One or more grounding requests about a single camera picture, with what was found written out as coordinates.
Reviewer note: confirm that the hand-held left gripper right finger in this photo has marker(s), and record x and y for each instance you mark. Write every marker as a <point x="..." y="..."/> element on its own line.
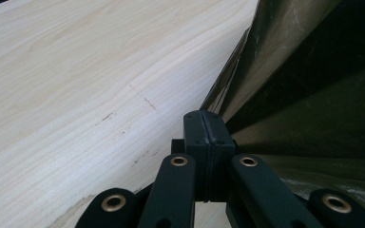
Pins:
<point x="221" y="152"/>

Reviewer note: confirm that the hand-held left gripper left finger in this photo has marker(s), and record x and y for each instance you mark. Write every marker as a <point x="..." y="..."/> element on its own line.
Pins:
<point x="197" y="152"/>

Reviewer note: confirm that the black plastic garbage bag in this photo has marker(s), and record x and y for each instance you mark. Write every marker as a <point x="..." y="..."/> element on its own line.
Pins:
<point x="297" y="79"/>

